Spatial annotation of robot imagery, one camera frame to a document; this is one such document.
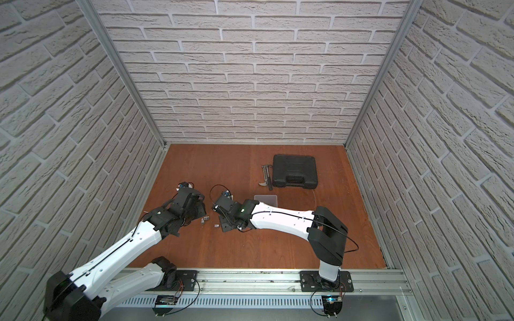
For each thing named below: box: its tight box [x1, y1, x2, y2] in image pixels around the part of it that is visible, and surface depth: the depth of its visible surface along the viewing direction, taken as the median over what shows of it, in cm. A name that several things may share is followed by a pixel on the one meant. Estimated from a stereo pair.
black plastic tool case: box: [272, 153, 318, 190], surface depth 100 cm
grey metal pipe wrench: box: [258, 164, 274, 191], surface depth 105 cm
